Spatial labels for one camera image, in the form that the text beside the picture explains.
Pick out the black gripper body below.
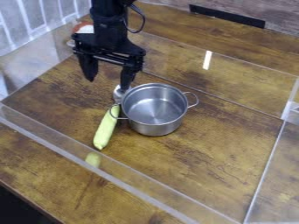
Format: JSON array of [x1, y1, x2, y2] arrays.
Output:
[[71, 8, 146, 66]]

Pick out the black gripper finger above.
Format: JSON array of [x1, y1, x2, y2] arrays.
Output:
[[78, 54, 99, 81], [120, 63, 143, 91]]

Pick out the red white object behind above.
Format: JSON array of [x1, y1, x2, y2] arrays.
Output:
[[67, 20, 96, 47]]

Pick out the green handled metal spoon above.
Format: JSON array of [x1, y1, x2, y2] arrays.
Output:
[[92, 85, 127, 151]]

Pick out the stainless steel pot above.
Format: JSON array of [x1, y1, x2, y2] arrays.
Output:
[[108, 83, 201, 137]]

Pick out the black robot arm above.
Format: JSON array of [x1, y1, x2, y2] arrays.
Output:
[[71, 0, 146, 92]]

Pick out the clear acrylic enclosure panel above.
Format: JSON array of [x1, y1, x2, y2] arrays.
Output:
[[0, 103, 299, 224]]

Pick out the black wall strip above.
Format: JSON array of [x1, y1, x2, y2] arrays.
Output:
[[190, 4, 266, 29]]

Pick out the black cable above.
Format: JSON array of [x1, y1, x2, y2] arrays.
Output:
[[123, 0, 147, 34]]

